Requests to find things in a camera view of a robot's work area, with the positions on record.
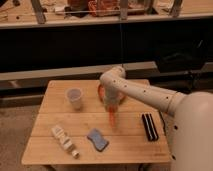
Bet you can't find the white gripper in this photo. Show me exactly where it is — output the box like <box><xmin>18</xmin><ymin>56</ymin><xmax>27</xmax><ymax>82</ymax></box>
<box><xmin>104</xmin><ymin>88</ymin><xmax>121</xmax><ymax>111</ymax></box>

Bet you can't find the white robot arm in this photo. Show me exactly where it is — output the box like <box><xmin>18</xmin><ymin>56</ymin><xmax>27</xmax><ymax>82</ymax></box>
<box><xmin>100</xmin><ymin>66</ymin><xmax>213</xmax><ymax>171</ymax></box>

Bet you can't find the orange ceramic bowl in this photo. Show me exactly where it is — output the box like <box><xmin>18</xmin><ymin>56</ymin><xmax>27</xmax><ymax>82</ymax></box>
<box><xmin>97</xmin><ymin>84</ymin><xmax>126</xmax><ymax>104</ymax></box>

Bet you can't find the blue sponge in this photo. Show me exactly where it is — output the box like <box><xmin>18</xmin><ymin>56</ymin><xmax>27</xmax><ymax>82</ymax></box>
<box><xmin>87</xmin><ymin>129</ymin><xmax>109</xmax><ymax>152</ymax></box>

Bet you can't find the wooden folding table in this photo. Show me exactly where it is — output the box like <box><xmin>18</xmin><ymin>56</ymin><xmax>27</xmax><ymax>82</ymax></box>
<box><xmin>22</xmin><ymin>80</ymin><xmax>170</xmax><ymax>165</ymax></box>

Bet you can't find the white plastic bottle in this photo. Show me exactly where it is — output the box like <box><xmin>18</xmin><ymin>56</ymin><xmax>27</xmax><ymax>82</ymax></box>
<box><xmin>51</xmin><ymin>125</ymin><xmax>80</xmax><ymax>159</ymax></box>

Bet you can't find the red basket on shelf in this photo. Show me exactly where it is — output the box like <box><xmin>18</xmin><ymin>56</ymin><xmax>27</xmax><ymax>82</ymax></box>
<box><xmin>88</xmin><ymin>0</ymin><xmax>120</xmax><ymax>17</ymax></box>

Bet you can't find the wooden shelf bench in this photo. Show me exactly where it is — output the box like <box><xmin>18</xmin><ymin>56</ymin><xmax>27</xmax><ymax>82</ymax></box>
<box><xmin>0</xmin><ymin>0</ymin><xmax>213</xmax><ymax>29</ymax></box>

